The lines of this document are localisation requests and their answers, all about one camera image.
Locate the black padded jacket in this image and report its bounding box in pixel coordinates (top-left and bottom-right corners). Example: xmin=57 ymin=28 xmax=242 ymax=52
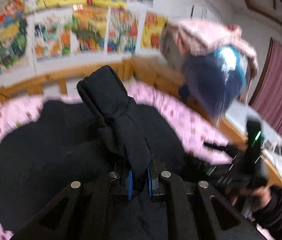
xmin=0 ymin=64 xmax=232 ymax=240

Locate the plastic bag of clothes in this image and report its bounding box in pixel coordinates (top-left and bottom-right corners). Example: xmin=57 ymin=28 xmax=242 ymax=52
xmin=179 ymin=46 xmax=248 ymax=119

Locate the person's right hand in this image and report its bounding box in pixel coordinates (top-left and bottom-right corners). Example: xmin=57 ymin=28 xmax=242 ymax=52
xmin=228 ymin=186 xmax=272 ymax=211

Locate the purple curtain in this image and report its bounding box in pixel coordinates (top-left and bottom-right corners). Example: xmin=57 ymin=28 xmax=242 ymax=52
xmin=251 ymin=39 xmax=282 ymax=137

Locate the pink patterned bed quilt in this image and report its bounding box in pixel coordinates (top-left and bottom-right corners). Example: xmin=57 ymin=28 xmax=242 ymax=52
xmin=0 ymin=81 xmax=232 ymax=239

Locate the pink floral cloth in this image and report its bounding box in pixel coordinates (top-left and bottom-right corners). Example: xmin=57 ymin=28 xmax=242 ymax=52
xmin=159 ymin=19 xmax=259 ymax=78

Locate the yellow bear drawing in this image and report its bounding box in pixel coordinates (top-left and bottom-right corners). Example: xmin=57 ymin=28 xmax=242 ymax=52
xmin=141 ymin=11 xmax=168 ymax=50

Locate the colourful doodle drawing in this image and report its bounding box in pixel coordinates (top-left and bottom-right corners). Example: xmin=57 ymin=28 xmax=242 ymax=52
xmin=107 ymin=9 xmax=139 ymax=53

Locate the oranges and drink drawing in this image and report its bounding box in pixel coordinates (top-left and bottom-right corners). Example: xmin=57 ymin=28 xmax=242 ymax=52
xmin=33 ymin=10 xmax=72 ymax=61

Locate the orange landscape drawing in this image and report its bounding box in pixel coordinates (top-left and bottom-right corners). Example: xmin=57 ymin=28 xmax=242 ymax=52
xmin=71 ymin=4 xmax=108 ymax=52

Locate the anime girl drawing upper left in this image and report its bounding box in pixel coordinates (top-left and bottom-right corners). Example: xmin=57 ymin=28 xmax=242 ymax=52
xmin=0 ymin=0 xmax=25 ymax=23

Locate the wooden bed frame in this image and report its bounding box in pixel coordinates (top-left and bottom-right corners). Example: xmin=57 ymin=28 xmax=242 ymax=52
xmin=0 ymin=56 xmax=282 ymax=188

